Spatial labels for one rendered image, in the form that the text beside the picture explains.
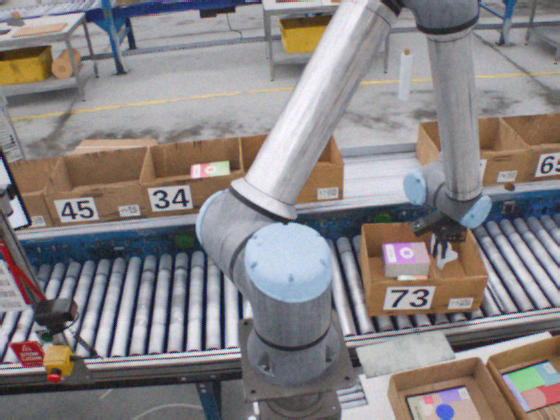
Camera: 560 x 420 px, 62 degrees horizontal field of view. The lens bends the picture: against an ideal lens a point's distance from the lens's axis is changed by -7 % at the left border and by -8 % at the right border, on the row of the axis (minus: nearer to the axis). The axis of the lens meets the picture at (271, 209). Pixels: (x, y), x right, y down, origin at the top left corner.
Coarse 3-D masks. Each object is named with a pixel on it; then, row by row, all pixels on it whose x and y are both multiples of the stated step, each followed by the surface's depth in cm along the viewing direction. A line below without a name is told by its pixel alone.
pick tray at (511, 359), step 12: (516, 348) 138; (528, 348) 139; (540, 348) 141; (552, 348) 143; (492, 360) 135; (504, 360) 140; (516, 360) 142; (528, 360) 144; (540, 360) 143; (552, 360) 143; (492, 372) 135; (504, 384) 129; (504, 396) 130; (516, 408) 125; (552, 408) 131
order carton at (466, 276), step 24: (384, 240) 182; (408, 240) 181; (432, 264) 181; (456, 264) 180; (480, 264) 160; (384, 288) 156; (456, 288) 156; (480, 288) 156; (384, 312) 163; (408, 312) 163; (432, 312) 163
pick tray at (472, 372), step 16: (432, 368) 136; (448, 368) 137; (464, 368) 139; (480, 368) 136; (400, 384) 138; (416, 384) 140; (432, 384) 140; (448, 384) 140; (464, 384) 140; (480, 384) 137; (400, 400) 128; (480, 400) 135; (496, 400) 129; (400, 416) 128; (480, 416) 131; (496, 416) 129; (512, 416) 121
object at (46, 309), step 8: (40, 304) 132; (48, 304) 131; (56, 304) 131; (64, 304) 131; (72, 304) 132; (40, 312) 129; (48, 312) 129; (56, 312) 129; (64, 312) 129; (72, 312) 131; (40, 320) 130; (48, 320) 130; (56, 320) 130; (64, 320) 130; (72, 320) 131; (56, 328) 134
